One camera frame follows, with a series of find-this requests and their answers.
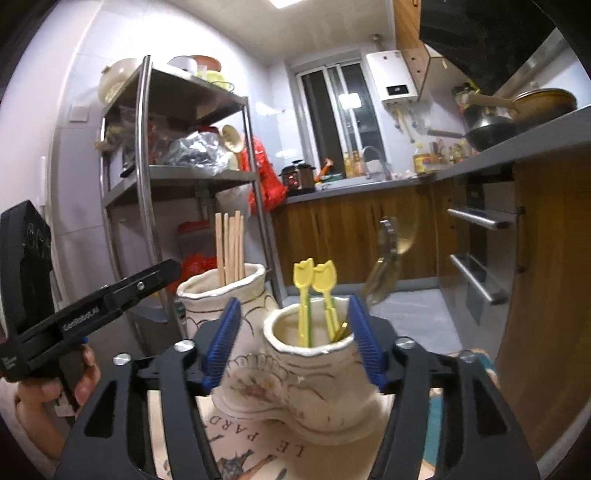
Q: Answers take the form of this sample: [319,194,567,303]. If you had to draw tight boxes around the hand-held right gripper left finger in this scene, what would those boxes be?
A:
[53,298,243,480]

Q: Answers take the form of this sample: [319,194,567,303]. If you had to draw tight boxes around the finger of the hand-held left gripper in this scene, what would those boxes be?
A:
[104,258,182,315]

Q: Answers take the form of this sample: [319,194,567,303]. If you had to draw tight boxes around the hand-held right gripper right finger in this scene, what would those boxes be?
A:
[347,294,541,480]

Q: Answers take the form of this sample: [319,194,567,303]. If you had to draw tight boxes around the tall ceramic boot utensil holder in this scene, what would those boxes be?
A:
[177,263,280,366]

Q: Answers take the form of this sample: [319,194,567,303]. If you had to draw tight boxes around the gold metal spoon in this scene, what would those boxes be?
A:
[362,216,414,305]

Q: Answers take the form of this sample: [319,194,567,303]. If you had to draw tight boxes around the low ceramic boot utensil holder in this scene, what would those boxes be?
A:
[212,295,399,446]

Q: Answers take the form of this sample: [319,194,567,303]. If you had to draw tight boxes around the person's left hand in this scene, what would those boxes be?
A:
[14,347,102,418]

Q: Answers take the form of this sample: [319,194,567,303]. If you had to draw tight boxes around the red plastic bag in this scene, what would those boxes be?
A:
[180,255,219,288]

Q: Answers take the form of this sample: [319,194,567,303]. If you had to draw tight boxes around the red-lidded plastic container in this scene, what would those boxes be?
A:
[178,220,218,268]

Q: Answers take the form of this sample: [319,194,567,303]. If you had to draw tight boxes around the yellow tulip-shaped plastic fork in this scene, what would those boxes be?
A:
[311,260,341,343]
[294,259,315,347]

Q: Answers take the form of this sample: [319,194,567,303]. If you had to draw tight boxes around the teal floor mat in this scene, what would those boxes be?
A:
[429,351,502,468]

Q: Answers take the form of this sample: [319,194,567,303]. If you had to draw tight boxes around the printed round table mat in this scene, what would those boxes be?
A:
[150,388,403,480]

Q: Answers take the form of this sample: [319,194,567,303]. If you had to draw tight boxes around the wooden base cabinets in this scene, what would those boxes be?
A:
[270,148,591,451]

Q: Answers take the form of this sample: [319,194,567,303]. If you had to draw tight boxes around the white hanging bag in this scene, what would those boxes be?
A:
[217,185,253,217]

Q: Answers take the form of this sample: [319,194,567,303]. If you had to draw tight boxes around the crumpled clear plastic bag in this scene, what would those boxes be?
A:
[166,131,225,177]

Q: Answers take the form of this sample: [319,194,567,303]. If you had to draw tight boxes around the metal shelf rack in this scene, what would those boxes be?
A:
[99,55,283,334]

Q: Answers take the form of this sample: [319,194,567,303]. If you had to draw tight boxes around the steel built-in drawer unit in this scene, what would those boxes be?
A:
[445,175,525,325]

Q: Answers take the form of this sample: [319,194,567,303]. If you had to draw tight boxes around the red hanging bag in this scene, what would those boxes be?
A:
[249,136,287,216]

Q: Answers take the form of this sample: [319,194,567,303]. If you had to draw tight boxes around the cream plastic ladle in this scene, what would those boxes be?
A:
[221,124,246,153]

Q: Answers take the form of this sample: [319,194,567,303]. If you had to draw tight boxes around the dark electric pressure cooker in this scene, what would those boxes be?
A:
[280,159,317,197]

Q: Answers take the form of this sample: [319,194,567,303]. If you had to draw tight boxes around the metal sink faucet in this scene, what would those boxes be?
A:
[361,146,391,181]

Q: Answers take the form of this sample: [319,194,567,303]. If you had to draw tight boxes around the yellow oil bottle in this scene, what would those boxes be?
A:
[412,143,433,174]

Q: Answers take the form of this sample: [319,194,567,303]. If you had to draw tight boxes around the cream ceramic pot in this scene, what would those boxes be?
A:
[99,58,140,105]

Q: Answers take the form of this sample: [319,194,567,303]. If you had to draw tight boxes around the yellow-green plastic container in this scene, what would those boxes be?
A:
[198,69,234,91]

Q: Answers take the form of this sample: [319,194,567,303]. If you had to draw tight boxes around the white enamel bowl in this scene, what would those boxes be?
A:
[167,56,199,77]

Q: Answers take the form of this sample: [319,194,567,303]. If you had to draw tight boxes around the kitchen window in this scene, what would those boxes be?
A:
[295,60,387,179]

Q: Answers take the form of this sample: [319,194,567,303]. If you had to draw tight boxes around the orange plastic basin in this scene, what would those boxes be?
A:
[189,55,222,75]

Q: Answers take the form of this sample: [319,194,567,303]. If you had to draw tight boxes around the black wok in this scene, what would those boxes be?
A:
[427,115,520,153]

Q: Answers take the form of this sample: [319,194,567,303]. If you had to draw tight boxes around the white water heater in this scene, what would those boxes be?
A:
[365,50,420,103]

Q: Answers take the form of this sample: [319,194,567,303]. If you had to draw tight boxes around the brown wok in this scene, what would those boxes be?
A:
[468,89,578,133]

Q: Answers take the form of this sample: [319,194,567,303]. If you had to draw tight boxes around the ceiling light panel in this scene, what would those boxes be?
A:
[270,0,359,8]

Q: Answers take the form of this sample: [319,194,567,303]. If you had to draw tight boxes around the black range hood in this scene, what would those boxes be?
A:
[419,0,557,94]

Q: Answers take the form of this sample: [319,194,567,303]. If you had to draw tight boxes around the wooden wall cabinet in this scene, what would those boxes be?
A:
[392,0,445,91]

